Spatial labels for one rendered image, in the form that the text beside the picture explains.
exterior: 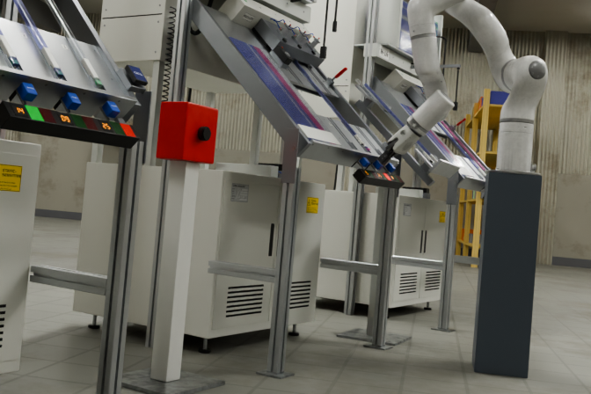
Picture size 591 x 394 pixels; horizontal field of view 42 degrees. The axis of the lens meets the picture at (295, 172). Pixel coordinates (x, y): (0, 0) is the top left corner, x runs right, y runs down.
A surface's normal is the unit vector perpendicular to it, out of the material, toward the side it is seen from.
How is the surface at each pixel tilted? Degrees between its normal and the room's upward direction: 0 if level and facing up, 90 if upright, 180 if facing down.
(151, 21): 90
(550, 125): 90
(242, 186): 90
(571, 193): 90
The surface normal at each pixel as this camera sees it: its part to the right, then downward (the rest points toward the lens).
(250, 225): 0.85, 0.05
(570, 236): -0.18, -0.06
